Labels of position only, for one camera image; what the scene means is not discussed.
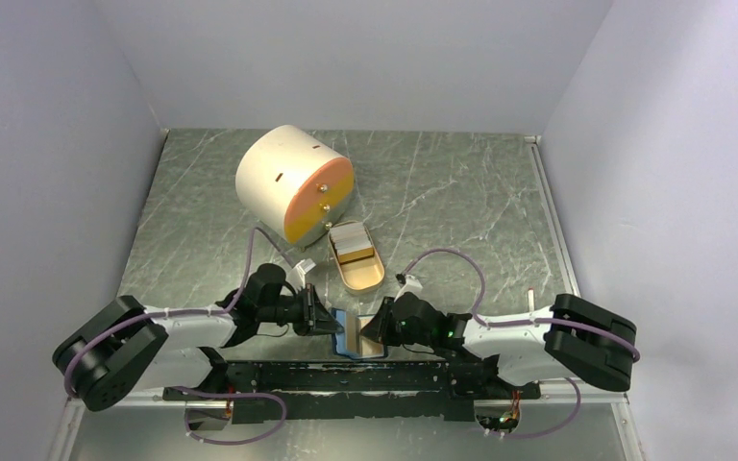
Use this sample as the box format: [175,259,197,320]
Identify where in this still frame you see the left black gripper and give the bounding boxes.
[258,283,344,336]

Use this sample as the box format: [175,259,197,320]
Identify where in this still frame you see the blue leather card holder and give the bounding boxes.
[331,308,373,361]

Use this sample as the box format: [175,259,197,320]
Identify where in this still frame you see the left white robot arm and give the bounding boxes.
[52,263,343,411]

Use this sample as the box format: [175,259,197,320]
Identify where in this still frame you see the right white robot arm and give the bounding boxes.
[360,293,640,398]

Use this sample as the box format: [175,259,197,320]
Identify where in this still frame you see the tan oval card tray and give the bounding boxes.
[328,221,385,293]

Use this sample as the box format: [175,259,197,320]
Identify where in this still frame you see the stack of white cards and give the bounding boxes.
[329,222,372,255]

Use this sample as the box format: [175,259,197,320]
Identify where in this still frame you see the round white drawer cabinet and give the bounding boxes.
[235,125,355,248]

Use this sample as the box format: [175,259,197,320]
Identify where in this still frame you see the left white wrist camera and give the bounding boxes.
[287,258,316,287]

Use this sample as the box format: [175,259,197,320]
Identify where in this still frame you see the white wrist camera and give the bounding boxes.
[287,258,316,287]
[394,274,423,301]

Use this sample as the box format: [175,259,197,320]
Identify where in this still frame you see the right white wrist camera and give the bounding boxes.
[394,274,423,301]

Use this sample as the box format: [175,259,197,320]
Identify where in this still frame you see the black base frame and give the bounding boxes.
[163,360,540,424]

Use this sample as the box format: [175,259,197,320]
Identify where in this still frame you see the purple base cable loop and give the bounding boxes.
[171,388,287,447]

